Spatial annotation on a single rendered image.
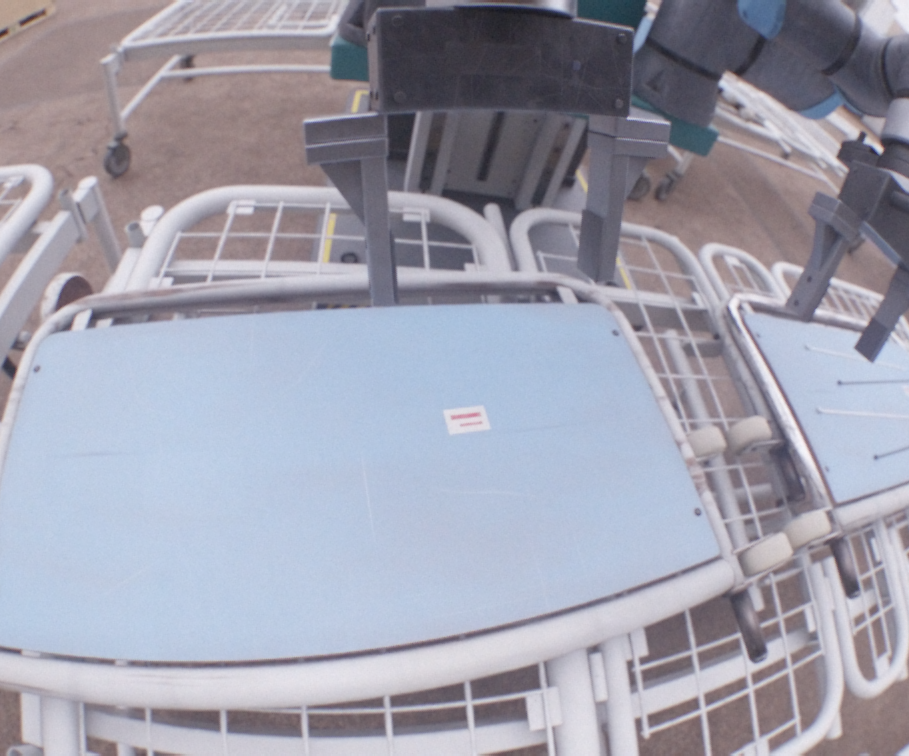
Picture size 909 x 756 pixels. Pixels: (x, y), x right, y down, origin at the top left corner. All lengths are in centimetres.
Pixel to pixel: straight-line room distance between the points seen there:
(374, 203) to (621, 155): 14
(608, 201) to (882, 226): 27
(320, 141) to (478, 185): 91
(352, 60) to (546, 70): 51
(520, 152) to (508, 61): 87
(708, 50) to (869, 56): 33
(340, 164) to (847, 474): 70
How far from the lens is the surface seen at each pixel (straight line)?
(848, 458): 77
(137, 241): 80
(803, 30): 57
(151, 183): 184
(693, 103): 85
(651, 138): 29
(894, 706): 197
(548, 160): 107
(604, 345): 56
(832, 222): 42
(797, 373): 79
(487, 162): 110
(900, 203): 45
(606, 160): 28
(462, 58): 23
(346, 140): 23
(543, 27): 24
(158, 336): 53
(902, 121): 50
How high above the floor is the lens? 94
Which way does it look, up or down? 55 degrees down
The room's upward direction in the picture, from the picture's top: 20 degrees clockwise
